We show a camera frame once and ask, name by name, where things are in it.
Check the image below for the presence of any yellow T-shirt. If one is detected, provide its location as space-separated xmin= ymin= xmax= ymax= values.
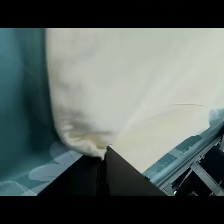
xmin=45 ymin=28 xmax=224 ymax=174

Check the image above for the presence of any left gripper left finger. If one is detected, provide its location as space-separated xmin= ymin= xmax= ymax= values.
xmin=37 ymin=154 xmax=108 ymax=196

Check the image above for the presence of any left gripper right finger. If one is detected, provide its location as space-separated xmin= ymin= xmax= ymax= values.
xmin=105 ymin=145 xmax=168 ymax=196

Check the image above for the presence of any silver frame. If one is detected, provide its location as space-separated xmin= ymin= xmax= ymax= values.
xmin=143 ymin=120 xmax=224 ymax=196

